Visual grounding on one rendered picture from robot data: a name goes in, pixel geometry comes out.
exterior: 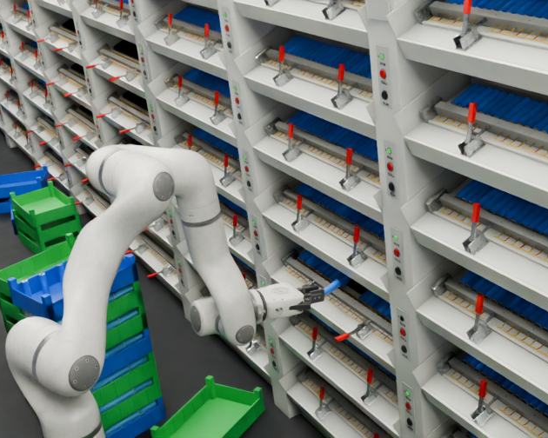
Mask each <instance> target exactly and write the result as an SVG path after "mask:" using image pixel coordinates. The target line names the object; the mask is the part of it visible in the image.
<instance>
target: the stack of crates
mask: <svg viewBox="0 0 548 438"><path fill-rule="evenodd" d="M65 237H66V241H67V242H63V243H61V244H58V245H57V246H55V247H53V248H50V249H47V250H45V251H43V252H41V253H39V254H36V255H34V256H32V257H29V258H27V259H25V260H23V261H21V262H18V263H16V264H13V265H11V266H9V267H7V268H5V269H2V270H0V309H1V312H2V316H3V322H4V326H5V329H6V332H7V335H8V333H9V332H10V330H11V329H12V327H13V326H14V325H15V324H17V316H16V312H15V309H14V305H13V302H12V299H11V295H10V289H9V285H8V282H7V279H9V278H11V277H15V278H16V279H17V282H21V281H22V280H25V279H27V278H30V277H32V276H34V275H36V274H39V273H41V272H43V271H45V270H46V269H50V268H52V267H54V266H56V265H57V264H59V263H62V262H65V261H67V260H69V257H70V253H71V251H72V249H73V247H74V244H75V242H76V241H75V240H74V236H73V234H72V233H68V234H66V235H65Z"/></svg>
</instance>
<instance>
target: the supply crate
mask: <svg viewBox="0 0 548 438"><path fill-rule="evenodd" d="M41 273H45V275H46V279H47V283H48V287H49V291H50V293H49V294H47V293H46V294H43V290H42V286H41V283H40V279H39V274H40V273H39V274H36V275H34V276H32V277H30V278H27V280H28V282H29V285H30V292H31V295H32V298H31V297H29V296H27V295H25V294H24V292H23V285H22V282H17V279H16V278H15V277H11V278H9V279H7V282H8V285H9V289H10V295H11V299H12V302H13V304H14V305H16V306H18V307H19V308H21V309H24V310H26V311H28V312H30V313H32V314H33V315H35V316H39V317H43V318H47V319H50V320H52V321H53V322H55V321H57V320H59V319H61V318H63V285H61V282H60V278H59V274H58V271H57V265H56V266H54V267H52V268H50V269H46V270H45V271H43V272H41ZM138 280H139V278H138V273H137V265H136V261H135V256H134V255H132V254H128V255H126V256H125V259H124V258H123V260H122V262H121V264H120V267H119V269H118V272H117V274H116V277H115V279H114V282H113V284H112V287H111V291H110V294H112V293H114V292H116V291H118V290H119V289H122V288H124V287H126V286H128V285H130V284H132V283H133V282H136V281H138Z"/></svg>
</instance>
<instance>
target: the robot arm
mask: <svg viewBox="0 0 548 438"><path fill-rule="evenodd" d="M86 175H87V177H88V180H89V182H90V184H91V185H92V186H93V187H94V188H96V189H97V190H99V191H101V192H103V193H105V194H107V195H110V196H114V197H116V200H115V202H114V203H112V204H111V206H109V208H107V210H105V211H104V212H103V213H102V214H101V215H100V216H98V217H96V218H95V219H93V220H92V221H90V222H89V223H87V224H86V225H85V226H84V228H83V229H82V230H81V232H80V234H79V235H78V237H77V240H76V242H75V244H74V247H73V249H72V251H71V253H70V257H69V260H68V261H67V264H66V268H65V271H64V274H63V322H62V325H60V324H58V323H56V322H53V321H52V320H50V319H47V318H43V317H39V316H32V317H28V318H25V319H22V320H21V321H20V322H18V323H17V324H15V325H14V326H13V327H12V329H11V330H10V332H9V333H8V335H7V339H6V343H5V352H6V358H7V362H8V365H9V368H10V371H11V373H12V375H13V377H14V379H15V381H16V382H17V385H18V387H19V388H20V389H21V391H22V392H23V395H24V396H25V398H26V399H27V401H28V402H29V404H30V405H31V406H32V408H33V410H34V411H35V413H36V414H37V417H38V419H39V421H40V424H41V428H42V431H43V437H44V438H106V437H105V433H104V427H103V424H102V420H101V415H100V412H99V409H98V405H97V402H96V400H95V398H94V396H93V394H92V393H91V392H90V389H91V388H92V387H93V386H94V385H95V384H96V382H97V380H98V379H99V377H100V375H101V373H102V370H103V366H104V358H105V348H106V320H107V308H108V301H109V297H110V291H111V287H112V284H113V282H114V279H115V277H116V274H117V272H118V269H119V267H120V264H121V262H122V260H123V258H124V255H125V253H126V251H127V249H128V247H129V246H130V245H131V244H132V242H133V241H134V240H135V239H136V237H137V236H138V235H139V234H140V233H141V232H142V231H144V230H145V229H146V228H147V227H149V226H150V225H151V224H152V223H154V222H155V221H156V220H157V219H158V218H159V217H160V216H161V215H162V214H163V213H164V212H165V210H167V208H168V206H169V205H170V202H171V200H172V197H173V196H175V197H176V200H177V206H178V210H179V215H180V218H181V222H182V225H183V229H184V235H185V239H186V242H187V245H188V249H189V252H190V258H191V260H192V263H193V265H194V267H195V269H196V271H197V272H198V274H199V275H200V277H201V278H202V280H203V281H204V283H205V285H206V287H207V288H208V290H209V291H210V293H211V296H212V297H210V298H205V299H201V300H196V301H194V302H193V303H192V304H191V306H190V321H191V324H192V327H193V329H194V330H195V332H196V333H197V335H199V336H206V335H213V334H220V335H222V336H223V337H224V338H225V339H226V340H227V341H228V342H230V343H232V344H234V345H237V346H244V345H246V344H248V343H250V342H251V341H252V339H253V338H254V336H255V333H256V325H257V324H260V323H261V322H263V321H264V320H265V319H273V318H281V317H286V316H292V315H298V314H301V313H303V312H304V309H311V305H312V303H317V302H323V301H324V289H319V286H318V285H314V286H310V287H305V288H296V289H295V288H294V287H292V286H291V285H290V284H289V283H287V282H280V283H277V284H273V285H270V286H266V287H263V288H260V289H256V290H255V289H248V287H247V285H246V282H245V280H244V278H243V276H242V274H241V272H240V270H239V268H238V266H237V265H236V263H235V262H234V260H233V258H232V256H231V253H230V251H229V247H228V243H227V238H226V234H225V229H224V221H223V217H222V213H221V209H220V205H219V201H218V197H217V189H216V185H215V181H214V177H213V174H212V171H211V167H210V165H209V164H208V162H207V161H206V160H205V158H204V157H202V156H201V155H200V154H198V153H197V152H195V151H192V150H188V149H166V148H157V147H148V146H139V145H124V144H121V145H110V146H105V147H102V148H101V149H97V150H96V151H94V152H93V153H92V154H91V155H90V157H89V159H88V161H87V163H86ZM303 300H304V302H303Z"/></svg>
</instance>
